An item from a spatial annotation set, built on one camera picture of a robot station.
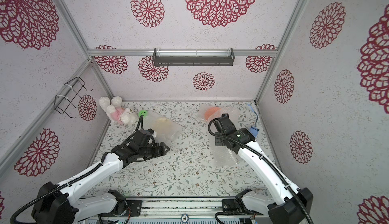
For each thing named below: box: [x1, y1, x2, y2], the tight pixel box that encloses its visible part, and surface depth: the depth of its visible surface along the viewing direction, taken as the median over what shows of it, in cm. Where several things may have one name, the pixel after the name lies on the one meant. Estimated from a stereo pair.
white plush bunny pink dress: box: [98, 96, 139, 125], surface depth 102 cm
